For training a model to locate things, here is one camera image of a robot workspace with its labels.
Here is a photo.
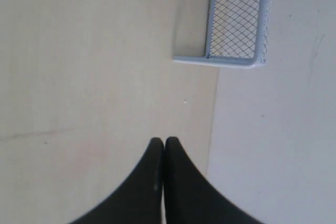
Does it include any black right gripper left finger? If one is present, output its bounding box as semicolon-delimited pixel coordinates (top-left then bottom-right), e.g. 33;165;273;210
73;137;164;223

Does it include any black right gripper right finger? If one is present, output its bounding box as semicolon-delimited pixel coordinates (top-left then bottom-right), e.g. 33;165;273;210
163;137;261;223

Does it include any small white mesh soccer goal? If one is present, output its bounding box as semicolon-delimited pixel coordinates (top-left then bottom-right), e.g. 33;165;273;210
173;0;271;69

